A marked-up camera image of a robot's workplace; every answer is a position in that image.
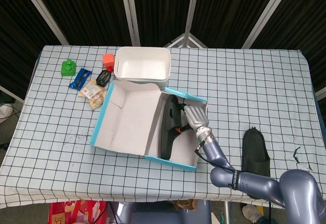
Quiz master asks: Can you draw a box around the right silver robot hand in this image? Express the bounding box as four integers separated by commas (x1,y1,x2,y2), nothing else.
175,103,211,134

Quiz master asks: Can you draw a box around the black slipper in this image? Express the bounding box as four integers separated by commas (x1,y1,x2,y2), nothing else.
241,126,271,200
160,94,191,160

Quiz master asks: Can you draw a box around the blue shoe box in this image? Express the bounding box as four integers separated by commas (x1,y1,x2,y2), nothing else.
89,80,208,171

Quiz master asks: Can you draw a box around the blue checked tablecloth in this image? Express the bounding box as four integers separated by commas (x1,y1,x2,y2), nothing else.
0,45,326,211

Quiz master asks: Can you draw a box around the white plastic bin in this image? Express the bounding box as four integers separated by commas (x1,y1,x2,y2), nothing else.
113,46,171,90

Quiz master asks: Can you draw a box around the white metal stand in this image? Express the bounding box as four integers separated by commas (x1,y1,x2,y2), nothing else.
164,32,208,48

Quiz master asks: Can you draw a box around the metal table leg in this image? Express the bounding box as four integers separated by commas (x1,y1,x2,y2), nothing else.
220,201,231,224

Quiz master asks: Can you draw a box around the small black packet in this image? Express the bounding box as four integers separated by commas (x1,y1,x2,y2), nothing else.
96,70,112,87

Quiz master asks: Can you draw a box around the orange cube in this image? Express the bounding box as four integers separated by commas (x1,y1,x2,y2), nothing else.
102,53,115,66

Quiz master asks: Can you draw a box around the clear snack bag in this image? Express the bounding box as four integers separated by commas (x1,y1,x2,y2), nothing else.
78,79,107,110

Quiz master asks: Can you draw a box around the grey sneaker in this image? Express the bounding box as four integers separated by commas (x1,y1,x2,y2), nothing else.
241,204,264,222

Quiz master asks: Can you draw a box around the blue snack packet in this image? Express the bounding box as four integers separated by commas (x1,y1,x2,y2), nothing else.
68,68,92,90

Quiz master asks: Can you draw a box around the green toy block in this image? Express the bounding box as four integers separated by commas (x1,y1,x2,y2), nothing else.
60,59,76,77

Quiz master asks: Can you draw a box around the black folding screen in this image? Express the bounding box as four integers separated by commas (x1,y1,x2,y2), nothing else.
0,0,326,102

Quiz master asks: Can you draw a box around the red patterned bag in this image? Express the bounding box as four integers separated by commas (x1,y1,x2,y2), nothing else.
48,200,109,224

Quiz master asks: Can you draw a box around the white shoe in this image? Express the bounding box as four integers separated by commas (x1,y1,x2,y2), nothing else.
0,103,13,119

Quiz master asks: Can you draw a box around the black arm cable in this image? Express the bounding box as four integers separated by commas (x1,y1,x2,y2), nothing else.
194,146,236,172

